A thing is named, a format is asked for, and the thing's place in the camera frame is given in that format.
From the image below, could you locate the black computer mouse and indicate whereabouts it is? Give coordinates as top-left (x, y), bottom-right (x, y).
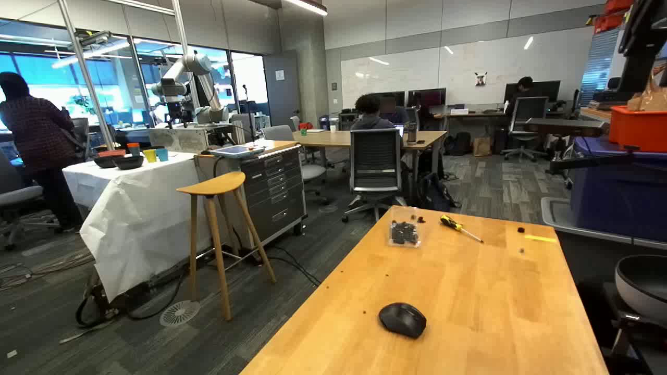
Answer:
top-left (378, 299), bottom-right (429, 342)

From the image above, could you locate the grey mesh office chair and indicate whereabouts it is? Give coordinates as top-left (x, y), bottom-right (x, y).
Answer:
top-left (340, 126), bottom-right (408, 224)

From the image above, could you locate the wooden office desk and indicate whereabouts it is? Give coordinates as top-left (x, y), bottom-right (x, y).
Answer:
top-left (290, 126), bottom-right (450, 203)

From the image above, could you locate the grey drawer tool cabinet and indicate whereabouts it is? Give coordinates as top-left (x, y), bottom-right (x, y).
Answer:
top-left (210, 139), bottom-right (310, 245)

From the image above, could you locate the seated person in dark top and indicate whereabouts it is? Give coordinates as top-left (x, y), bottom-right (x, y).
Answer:
top-left (351, 94), bottom-right (399, 131)

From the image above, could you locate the clear bag of black screws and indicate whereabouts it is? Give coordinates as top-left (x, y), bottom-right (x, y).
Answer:
top-left (386, 217), bottom-right (424, 250)

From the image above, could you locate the black computer monitor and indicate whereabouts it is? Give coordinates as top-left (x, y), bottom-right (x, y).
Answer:
top-left (368, 89), bottom-right (406, 112)
top-left (406, 86), bottom-right (448, 112)

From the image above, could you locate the wooden stool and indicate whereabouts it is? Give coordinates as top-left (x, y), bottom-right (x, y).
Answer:
top-left (176, 169), bottom-right (279, 322)

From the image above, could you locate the table with white cloth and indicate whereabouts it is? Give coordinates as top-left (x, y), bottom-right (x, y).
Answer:
top-left (61, 148), bottom-right (215, 303)

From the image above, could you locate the black office chair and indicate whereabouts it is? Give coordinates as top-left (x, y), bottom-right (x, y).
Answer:
top-left (500, 94), bottom-right (550, 162)

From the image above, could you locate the black bowl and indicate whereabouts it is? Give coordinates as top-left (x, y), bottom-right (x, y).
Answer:
top-left (114, 151), bottom-right (146, 173)

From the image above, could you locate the dark desk with monitor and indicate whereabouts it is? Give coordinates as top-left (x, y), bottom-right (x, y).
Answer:
top-left (525, 78), bottom-right (609, 142)

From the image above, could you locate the blue storage bin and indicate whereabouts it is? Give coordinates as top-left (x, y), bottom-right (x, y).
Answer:
top-left (541, 135), bottom-right (667, 252)

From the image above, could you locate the standing person in dark clothes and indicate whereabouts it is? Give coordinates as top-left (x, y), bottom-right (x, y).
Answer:
top-left (0, 71), bottom-right (88, 234)

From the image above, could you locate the orange plastic bin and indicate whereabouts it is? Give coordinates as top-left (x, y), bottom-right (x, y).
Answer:
top-left (606, 104), bottom-right (667, 154)

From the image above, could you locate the grey padded office chair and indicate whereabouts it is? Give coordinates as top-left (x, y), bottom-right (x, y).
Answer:
top-left (0, 148), bottom-right (51, 252)

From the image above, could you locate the grey round stool seat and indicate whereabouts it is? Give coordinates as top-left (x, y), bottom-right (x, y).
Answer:
top-left (614, 252), bottom-right (667, 328)

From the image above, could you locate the yellow black handled screwdriver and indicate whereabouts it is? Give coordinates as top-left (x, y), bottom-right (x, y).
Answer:
top-left (437, 214), bottom-right (486, 245)

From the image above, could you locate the white wall whiteboard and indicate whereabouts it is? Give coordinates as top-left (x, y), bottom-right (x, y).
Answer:
top-left (340, 24), bottom-right (597, 112)

